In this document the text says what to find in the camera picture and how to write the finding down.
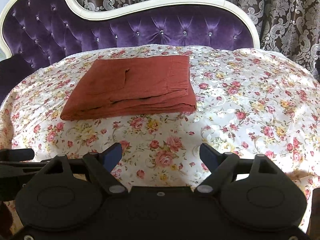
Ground rust red pants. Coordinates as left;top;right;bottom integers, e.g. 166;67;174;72
60;55;196;121

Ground floral bed sheet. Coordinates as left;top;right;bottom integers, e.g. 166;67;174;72
0;44;320;233

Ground purple tufted headboard white frame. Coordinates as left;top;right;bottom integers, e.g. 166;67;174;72
1;0;260;99

